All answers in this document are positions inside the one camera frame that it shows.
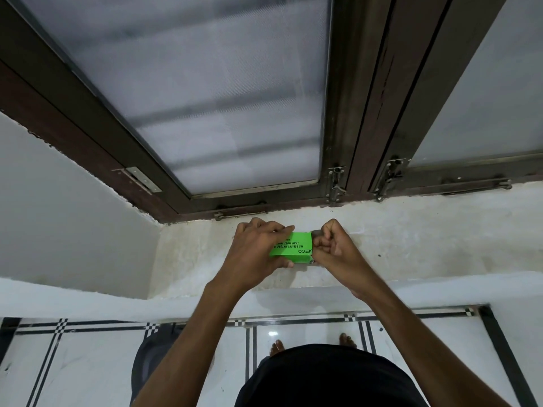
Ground metal window stay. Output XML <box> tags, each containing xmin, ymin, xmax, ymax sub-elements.
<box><xmin>441</xmin><ymin>177</ymin><xmax>513</xmax><ymax>191</ymax></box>
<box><xmin>214</xmin><ymin>209</ymin><xmax>268</xmax><ymax>221</ymax></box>

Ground silver window hinge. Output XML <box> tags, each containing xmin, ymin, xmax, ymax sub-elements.
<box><xmin>112</xmin><ymin>166</ymin><xmax>163</xmax><ymax>194</ymax></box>

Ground dark brown frosted window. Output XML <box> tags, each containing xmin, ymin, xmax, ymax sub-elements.
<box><xmin>0</xmin><ymin>0</ymin><xmax>543</xmax><ymax>225</ymax></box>

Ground green cardboard box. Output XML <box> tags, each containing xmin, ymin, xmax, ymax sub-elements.
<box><xmin>268</xmin><ymin>231</ymin><xmax>317</xmax><ymax>267</ymax></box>

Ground person's right hand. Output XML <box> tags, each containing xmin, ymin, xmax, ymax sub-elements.
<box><xmin>312</xmin><ymin>219</ymin><xmax>374</xmax><ymax>297</ymax></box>

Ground person's left hand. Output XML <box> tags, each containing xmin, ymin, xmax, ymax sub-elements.
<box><xmin>220</xmin><ymin>217</ymin><xmax>296</xmax><ymax>289</ymax></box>

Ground person's left forearm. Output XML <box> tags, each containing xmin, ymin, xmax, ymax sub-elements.
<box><xmin>131</xmin><ymin>279</ymin><xmax>255</xmax><ymax>407</ymax></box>

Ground person's right forearm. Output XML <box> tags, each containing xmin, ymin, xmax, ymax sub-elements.
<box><xmin>352</xmin><ymin>275</ymin><xmax>514</xmax><ymax>407</ymax></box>

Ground metal window bolt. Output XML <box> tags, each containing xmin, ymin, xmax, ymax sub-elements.
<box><xmin>326</xmin><ymin>166</ymin><xmax>347</xmax><ymax>207</ymax></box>
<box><xmin>373</xmin><ymin>158</ymin><xmax>411</xmax><ymax>203</ymax></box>

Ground person's black clothing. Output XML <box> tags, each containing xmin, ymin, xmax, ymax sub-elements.
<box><xmin>234</xmin><ymin>344</ymin><xmax>429</xmax><ymax>407</ymax></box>

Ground grey pedal trash bin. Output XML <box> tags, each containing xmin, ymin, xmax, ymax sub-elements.
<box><xmin>130</xmin><ymin>324</ymin><xmax>187</xmax><ymax>405</ymax></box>

